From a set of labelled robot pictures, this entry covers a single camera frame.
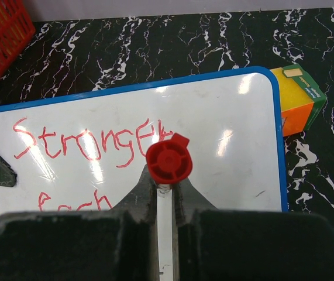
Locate orange juice carton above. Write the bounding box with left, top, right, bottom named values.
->
left=271, top=64, right=327, bottom=137

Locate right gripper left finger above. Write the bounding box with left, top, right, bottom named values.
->
left=0, top=168, right=159, bottom=280

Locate white blue-framed whiteboard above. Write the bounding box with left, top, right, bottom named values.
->
left=0, top=66, right=288, bottom=281

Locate red whiteboard marker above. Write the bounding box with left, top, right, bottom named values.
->
left=146, top=133, right=193, bottom=198

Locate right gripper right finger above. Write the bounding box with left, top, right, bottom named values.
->
left=173, top=180, right=334, bottom=280

